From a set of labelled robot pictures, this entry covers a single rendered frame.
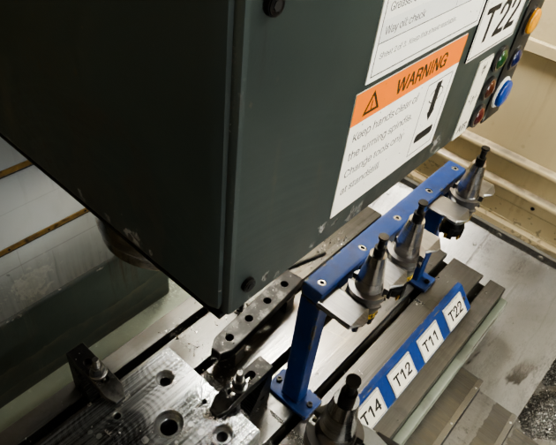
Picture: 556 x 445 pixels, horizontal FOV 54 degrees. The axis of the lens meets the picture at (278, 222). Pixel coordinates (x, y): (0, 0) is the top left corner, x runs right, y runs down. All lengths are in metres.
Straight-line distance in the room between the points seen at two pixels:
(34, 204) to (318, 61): 0.85
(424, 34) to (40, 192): 0.82
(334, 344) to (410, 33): 0.87
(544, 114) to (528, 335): 0.55
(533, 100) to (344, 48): 1.15
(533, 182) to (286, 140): 1.25
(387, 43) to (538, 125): 1.12
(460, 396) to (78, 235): 0.93
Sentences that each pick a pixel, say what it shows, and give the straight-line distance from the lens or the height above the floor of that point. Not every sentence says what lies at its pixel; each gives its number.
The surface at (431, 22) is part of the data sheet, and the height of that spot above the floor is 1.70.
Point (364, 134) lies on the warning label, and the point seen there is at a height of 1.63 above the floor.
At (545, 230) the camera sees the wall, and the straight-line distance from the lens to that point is 1.58.
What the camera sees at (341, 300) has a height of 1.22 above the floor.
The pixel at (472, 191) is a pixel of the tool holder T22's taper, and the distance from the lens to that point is 1.06.
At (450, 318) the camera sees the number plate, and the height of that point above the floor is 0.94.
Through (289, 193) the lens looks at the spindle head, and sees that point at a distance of 0.34.
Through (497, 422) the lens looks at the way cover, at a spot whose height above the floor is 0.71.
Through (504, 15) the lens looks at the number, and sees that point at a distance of 0.54.
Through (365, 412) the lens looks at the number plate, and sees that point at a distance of 1.05.
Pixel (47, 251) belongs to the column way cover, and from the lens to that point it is 1.18.
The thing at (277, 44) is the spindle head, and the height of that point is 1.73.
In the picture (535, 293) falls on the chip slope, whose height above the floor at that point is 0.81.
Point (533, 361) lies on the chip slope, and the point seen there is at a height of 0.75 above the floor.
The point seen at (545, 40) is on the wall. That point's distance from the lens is 1.39.
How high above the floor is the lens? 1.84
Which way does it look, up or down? 42 degrees down
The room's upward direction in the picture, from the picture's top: 8 degrees clockwise
